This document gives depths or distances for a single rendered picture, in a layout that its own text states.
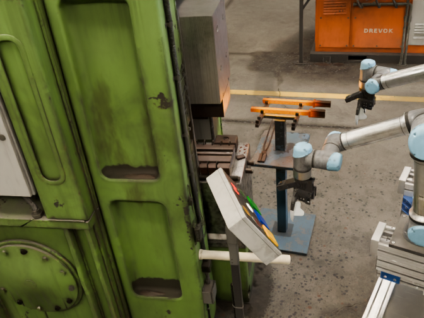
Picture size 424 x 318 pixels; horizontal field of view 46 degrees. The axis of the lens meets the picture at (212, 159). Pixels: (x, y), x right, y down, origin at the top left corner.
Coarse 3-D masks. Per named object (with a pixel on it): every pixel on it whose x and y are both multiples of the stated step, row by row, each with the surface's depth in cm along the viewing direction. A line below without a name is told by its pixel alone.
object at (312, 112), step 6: (252, 108) 297; (258, 108) 297; (264, 108) 296; (270, 108) 295; (276, 108) 294; (294, 114) 290; (300, 114) 289; (306, 114) 288; (312, 114) 288; (318, 114) 286; (324, 114) 285
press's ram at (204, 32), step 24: (192, 0) 218; (216, 0) 215; (192, 24) 201; (216, 24) 207; (192, 48) 207; (216, 48) 208; (192, 72) 214; (216, 72) 212; (192, 96) 220; (216, 96) 218
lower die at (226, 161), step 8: (200, 144) 264; (208, 144) 263; (216, 144) 263; (224, 144) 262; (232, 144) 261; (200, 160) 252; (224, 160) 250; (232, 160) 255; (200, 168) 249; (224, 168) 246; (232, 168) 256
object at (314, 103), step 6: (264, 102) 306; (270, 102) 304; (276, 102) 303; (282, 102) 302; (288, 102) 301; (294, 102) 299; (300, 102) 298; (306, 102) 297; (312, 102) 296; (318, 102) 295; (324, 102) 294; (330, 102) 293
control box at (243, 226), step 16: (224, 176) 203; (224, 192) 196; (240, 192) 207; (224, 208) 190; (240, 208) 185; (240, 224) 182; (256, 224) 190; (240, 240) 187; (256, 240) 189; (272, 256) 196
